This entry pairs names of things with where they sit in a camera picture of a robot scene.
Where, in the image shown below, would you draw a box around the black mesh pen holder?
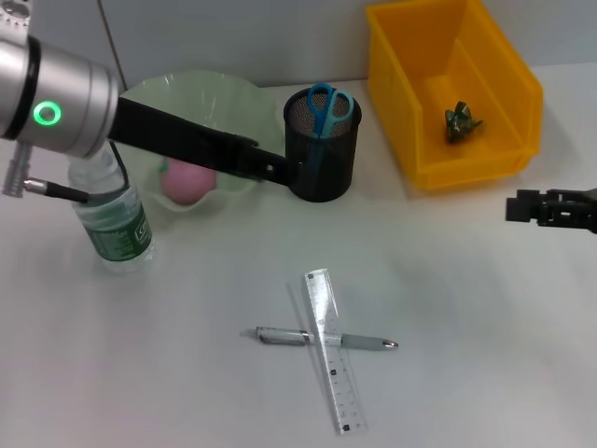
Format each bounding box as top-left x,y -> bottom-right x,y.
283,87 -> 364,203

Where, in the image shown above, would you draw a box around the yellow plastic bin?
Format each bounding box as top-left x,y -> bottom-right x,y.
365,0 -> 545,194

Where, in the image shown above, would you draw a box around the pink toy peach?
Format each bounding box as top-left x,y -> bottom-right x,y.
158,156 -> 218,206

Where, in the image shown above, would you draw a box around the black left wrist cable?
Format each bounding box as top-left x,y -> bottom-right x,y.
22,139 -> 132,204

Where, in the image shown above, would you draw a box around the clear green-label water bottle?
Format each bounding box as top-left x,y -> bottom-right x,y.
67,148 -> 158,276

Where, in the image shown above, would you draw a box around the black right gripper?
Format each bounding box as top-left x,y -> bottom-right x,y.
505,186 -> 597,234

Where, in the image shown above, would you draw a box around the light blue scissors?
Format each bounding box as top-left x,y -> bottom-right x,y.
306,82 -> 354,141

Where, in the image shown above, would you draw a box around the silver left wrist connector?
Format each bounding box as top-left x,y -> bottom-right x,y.
2,143 -> 33,198

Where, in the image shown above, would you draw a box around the grey clear ballpoint pen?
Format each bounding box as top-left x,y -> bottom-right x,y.
241,325 -> 400,352

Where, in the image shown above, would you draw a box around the green plastic wrapper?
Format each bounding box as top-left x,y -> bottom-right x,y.
442,101 -> 484,146

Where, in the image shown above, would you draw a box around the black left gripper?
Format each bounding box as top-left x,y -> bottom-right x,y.
108,95 -> 304,189

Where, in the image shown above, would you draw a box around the pale green wavy fruit plate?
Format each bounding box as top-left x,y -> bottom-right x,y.
116,69 -> 285,214

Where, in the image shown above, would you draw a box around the transparent plastic ruler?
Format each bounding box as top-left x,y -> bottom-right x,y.
303,268 -> 368,437

